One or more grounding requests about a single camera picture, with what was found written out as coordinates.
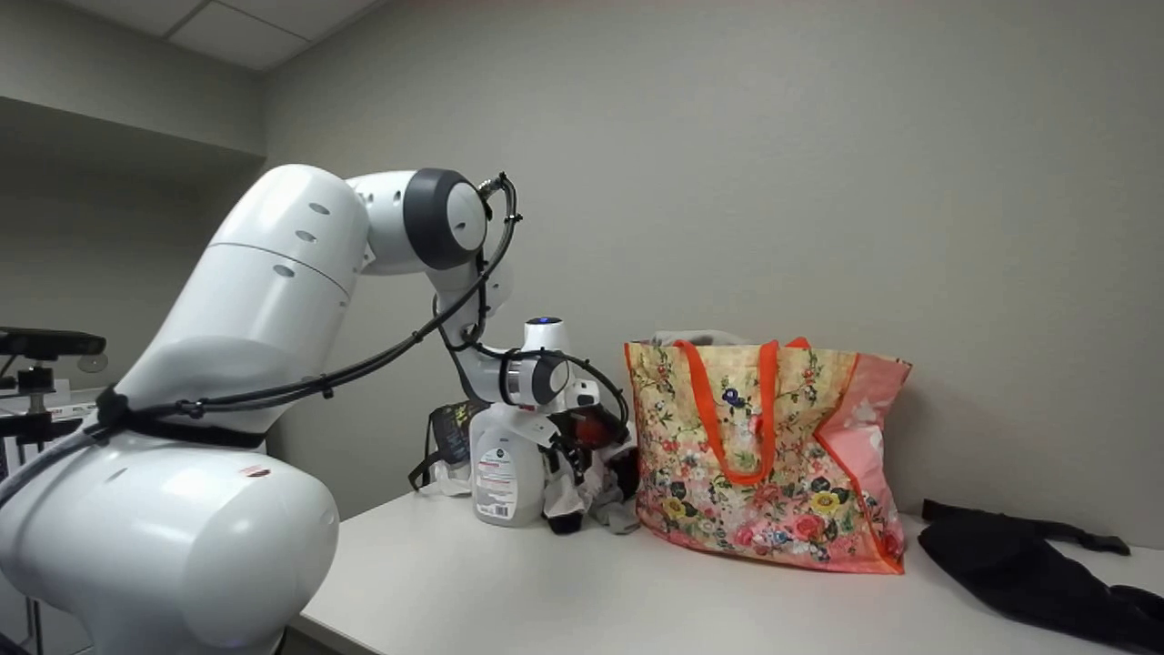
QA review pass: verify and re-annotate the white detergent bottle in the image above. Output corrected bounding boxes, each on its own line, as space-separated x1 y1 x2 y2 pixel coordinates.
465 401 557 531

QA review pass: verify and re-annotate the black cloth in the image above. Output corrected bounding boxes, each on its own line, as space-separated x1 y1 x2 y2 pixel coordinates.
913 493 1164 655

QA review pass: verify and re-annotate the floral orange tote bag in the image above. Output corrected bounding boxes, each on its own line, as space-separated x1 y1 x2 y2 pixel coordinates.
621 329 917 577

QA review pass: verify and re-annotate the black camera stand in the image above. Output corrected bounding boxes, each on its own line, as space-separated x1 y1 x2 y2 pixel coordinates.
0 319 108 456

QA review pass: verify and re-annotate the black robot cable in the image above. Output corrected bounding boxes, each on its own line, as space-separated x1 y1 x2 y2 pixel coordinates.
0 171 634 507

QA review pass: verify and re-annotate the white tissue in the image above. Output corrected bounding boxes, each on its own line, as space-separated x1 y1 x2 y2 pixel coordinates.
590 487 644 539

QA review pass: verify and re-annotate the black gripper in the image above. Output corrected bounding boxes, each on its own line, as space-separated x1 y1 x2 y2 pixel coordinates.
546 405 636 500

